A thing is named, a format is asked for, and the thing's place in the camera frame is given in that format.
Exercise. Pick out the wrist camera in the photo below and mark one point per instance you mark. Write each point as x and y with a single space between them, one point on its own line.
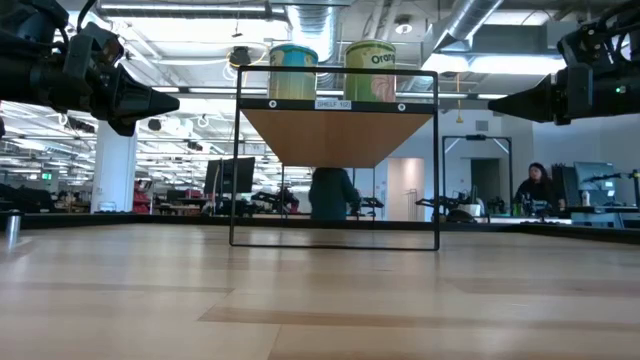
95 45
585 45

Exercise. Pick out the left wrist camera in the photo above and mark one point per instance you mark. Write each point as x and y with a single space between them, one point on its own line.
95 45

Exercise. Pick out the black computer monitor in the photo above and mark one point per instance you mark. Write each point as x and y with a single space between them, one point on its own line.
235 175

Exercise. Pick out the grey computer monitor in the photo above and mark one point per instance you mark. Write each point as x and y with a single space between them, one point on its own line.
595 175

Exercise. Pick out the black round ceiling fixture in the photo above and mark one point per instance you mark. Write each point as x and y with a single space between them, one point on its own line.
154 124

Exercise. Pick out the person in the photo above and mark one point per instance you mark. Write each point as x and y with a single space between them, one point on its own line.
539 187
331 195

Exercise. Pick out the tall light green orange can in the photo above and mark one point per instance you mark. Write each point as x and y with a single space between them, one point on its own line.
370 75

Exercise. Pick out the black metal table frame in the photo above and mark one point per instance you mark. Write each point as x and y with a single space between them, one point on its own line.
150 220

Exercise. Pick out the white door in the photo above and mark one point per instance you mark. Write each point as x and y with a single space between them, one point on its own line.
406 190

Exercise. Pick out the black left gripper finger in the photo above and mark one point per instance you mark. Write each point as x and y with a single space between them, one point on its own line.
145 102

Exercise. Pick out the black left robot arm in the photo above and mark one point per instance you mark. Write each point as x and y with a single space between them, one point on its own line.
15 80

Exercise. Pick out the wooden shelf with black frame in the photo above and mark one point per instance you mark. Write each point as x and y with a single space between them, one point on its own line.
335 140

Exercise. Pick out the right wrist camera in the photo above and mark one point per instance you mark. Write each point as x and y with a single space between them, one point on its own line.
585 45

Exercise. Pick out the silver ceiling air duct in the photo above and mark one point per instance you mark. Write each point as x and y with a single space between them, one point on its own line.
465 20
312 22

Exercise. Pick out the red storage bin rack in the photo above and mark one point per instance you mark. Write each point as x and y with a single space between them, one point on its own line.
141 200

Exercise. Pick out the black ceiling camera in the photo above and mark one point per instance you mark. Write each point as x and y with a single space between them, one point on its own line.
240 56

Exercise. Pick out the black metal frame stand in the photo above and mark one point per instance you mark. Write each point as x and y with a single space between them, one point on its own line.
476 137

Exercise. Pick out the white round building column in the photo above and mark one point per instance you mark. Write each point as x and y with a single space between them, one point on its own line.
114 165

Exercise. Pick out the small silver metal cylinder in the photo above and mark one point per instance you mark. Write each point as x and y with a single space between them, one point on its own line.
13 230

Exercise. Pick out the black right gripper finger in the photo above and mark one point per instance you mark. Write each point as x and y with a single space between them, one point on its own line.
530 102

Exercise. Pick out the white shelf label sticker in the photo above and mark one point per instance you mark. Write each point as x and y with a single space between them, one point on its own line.
333 105

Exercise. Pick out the tall teal and yellow can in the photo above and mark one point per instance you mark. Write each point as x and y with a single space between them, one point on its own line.
293 75

